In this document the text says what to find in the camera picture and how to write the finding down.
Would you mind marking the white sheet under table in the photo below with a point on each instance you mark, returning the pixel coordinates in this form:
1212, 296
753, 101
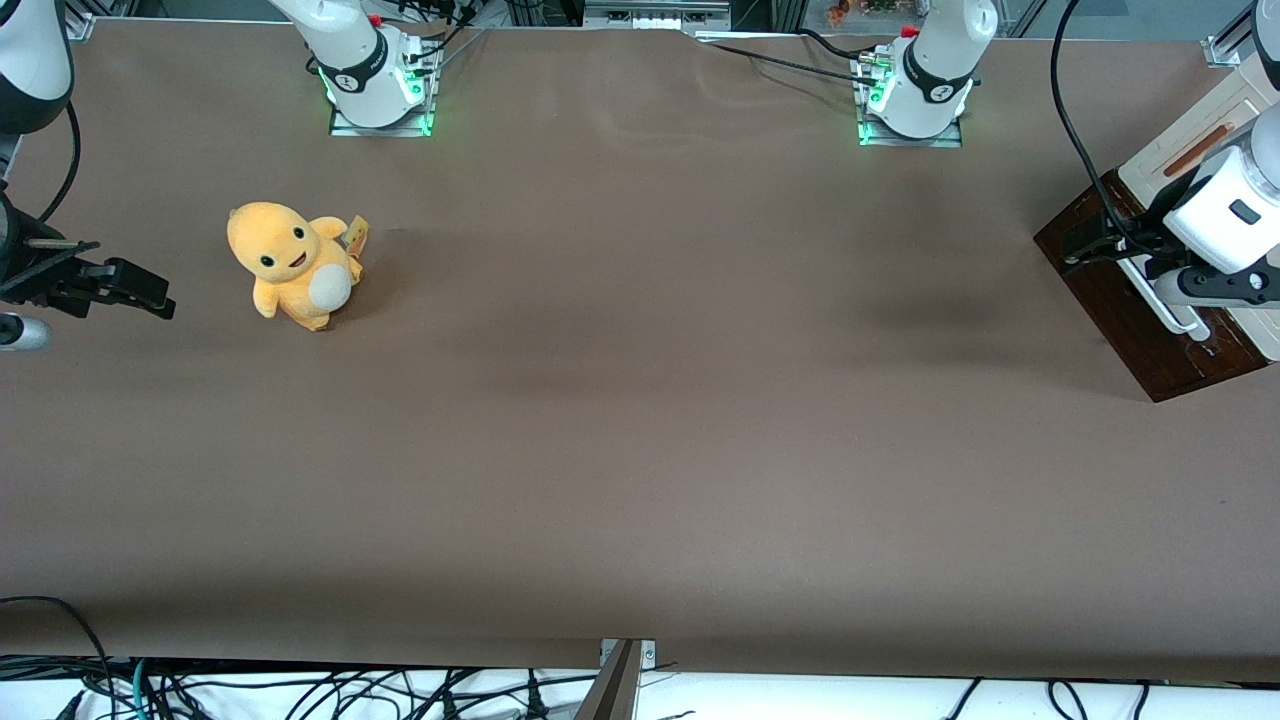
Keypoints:
800, 700

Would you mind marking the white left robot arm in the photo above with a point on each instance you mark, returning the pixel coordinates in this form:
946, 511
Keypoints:
930, 70

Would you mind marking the yellow paper plush tag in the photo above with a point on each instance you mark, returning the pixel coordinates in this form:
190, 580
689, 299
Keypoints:
357, 235

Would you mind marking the small aluminium corner bracket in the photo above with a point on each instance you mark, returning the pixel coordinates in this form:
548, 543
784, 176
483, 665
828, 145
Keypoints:
80, 25

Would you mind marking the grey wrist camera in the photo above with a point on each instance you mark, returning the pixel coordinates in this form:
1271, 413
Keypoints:
1215, 287
20, 333

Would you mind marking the yellow plush toy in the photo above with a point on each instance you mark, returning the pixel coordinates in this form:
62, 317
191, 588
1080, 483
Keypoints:
290, 265

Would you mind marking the dark brown wooden drawer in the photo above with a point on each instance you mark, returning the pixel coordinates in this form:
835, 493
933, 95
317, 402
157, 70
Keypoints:
1100, 300

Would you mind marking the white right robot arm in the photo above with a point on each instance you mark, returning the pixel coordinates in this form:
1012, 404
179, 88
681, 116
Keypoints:
360, 60

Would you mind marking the grey metal strut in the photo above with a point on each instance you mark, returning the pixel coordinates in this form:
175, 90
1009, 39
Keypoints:
612, 695

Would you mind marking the aluminium clamp bracket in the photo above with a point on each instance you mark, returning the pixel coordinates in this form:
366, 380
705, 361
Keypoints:
647, 652

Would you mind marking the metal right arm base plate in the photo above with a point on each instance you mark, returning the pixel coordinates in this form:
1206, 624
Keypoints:
380, 130

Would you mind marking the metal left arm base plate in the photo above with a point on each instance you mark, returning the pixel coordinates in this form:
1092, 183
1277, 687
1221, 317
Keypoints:
910, 141

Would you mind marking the brown table cover sheet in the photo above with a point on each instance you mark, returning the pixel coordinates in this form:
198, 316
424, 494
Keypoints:
640, 400

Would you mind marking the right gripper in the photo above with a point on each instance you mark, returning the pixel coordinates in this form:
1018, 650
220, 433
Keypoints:
22, 262

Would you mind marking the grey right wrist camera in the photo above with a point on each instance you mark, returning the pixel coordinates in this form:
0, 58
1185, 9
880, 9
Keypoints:
20, 333

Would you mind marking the aluminium frame rail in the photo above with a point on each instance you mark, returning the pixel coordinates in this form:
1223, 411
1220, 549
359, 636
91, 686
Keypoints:
650, 15

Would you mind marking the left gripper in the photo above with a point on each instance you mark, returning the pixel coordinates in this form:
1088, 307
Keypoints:
1142, 236

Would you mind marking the aluminium corner profile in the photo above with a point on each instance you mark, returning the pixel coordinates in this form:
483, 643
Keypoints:
1225, 45

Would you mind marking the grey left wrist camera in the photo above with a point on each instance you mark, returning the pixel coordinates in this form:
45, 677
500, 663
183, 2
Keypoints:
1215, 287

